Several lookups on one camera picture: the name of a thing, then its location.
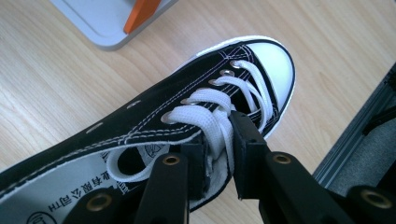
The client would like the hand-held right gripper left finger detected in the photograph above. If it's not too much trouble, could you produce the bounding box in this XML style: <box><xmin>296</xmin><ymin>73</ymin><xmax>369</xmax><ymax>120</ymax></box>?
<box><xmin>134</xmin><ymin>136</ymin><xmax>208</xmax><ymax>224</ymax></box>

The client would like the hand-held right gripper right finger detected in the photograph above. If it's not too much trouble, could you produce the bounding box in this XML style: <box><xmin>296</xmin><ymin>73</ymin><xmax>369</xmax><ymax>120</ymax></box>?
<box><xmin>229</xmin><ymin>110</ymin><xmax>356</xmax><ymax>224</ymax></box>

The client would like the black canvas sneaker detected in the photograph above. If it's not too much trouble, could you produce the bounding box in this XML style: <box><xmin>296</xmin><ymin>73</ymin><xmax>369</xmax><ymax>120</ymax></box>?
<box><xmin>0</xmin><ymin>35</ymin><xmax>296</xmax><ymax>224</ymax></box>

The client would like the white two-tier shoe rack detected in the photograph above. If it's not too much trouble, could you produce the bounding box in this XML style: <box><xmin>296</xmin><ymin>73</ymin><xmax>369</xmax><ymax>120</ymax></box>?
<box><xmin>49</xmin><ymin>0</ymin><xmax>180</xmax><ymax>51</ymax></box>

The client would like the metal floor rail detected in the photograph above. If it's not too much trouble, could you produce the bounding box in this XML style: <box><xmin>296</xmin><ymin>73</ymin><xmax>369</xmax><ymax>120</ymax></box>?
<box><xmin>312</xmin><ymin>62</ymin><xmax>396</xmax><ymax>189</ymax></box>

